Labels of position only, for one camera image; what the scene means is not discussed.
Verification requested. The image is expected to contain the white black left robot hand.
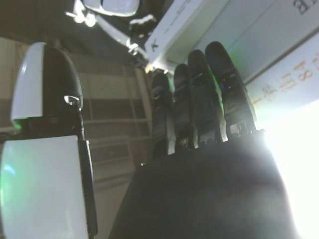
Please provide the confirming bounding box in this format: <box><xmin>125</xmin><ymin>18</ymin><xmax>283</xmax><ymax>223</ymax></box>
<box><xmin>0</xmin><ymin>41</ymin><xmax>306</xmax><ymax>239</ymax></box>

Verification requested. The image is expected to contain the white book with K spine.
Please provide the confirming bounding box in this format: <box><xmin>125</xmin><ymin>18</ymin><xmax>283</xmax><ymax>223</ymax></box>
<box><xmin>144</xmin><ymin>0</ymin><xmax>319</xmax><ymax>84</ymax></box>

